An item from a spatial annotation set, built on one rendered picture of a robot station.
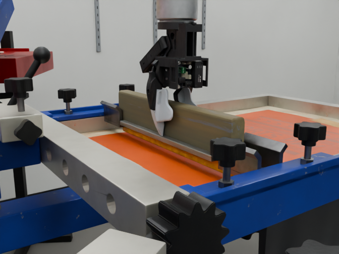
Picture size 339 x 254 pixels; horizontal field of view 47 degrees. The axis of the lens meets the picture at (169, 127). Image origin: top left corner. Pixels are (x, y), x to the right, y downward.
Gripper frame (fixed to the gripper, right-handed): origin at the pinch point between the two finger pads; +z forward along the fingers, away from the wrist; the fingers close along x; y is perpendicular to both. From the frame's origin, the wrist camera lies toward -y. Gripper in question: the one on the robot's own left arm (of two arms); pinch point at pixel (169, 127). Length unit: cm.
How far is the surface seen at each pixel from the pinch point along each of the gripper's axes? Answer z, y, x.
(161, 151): 5.3, -1.3, -1.1
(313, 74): 24, -200, 326
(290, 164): 0.5, 27.0, 3.2
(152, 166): 5.3, 5.3, -7.3
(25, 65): -5, -95, -3
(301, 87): 36, -200, 307
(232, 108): 4.2, -25.1, 40.7
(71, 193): 9.0, 0.7, -20.8
